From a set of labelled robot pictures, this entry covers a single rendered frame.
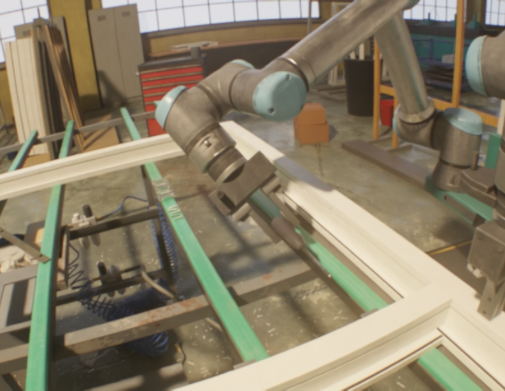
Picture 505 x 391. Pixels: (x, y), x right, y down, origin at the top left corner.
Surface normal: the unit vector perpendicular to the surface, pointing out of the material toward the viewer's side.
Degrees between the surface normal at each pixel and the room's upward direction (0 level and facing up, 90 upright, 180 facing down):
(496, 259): 90
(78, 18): 90
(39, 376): 0
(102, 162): 90
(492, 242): 90
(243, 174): 59
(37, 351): 0
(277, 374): 0
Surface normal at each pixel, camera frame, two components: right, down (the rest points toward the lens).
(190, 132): -0.21, 0.10
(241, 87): -0.77, -0.04
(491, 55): -0.87, -0.18
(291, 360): -0.07, -0.89
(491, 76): -0.90, 0.39
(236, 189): -0.03, -0.07
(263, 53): 0.40, 0.39
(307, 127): 0.13, 0.44
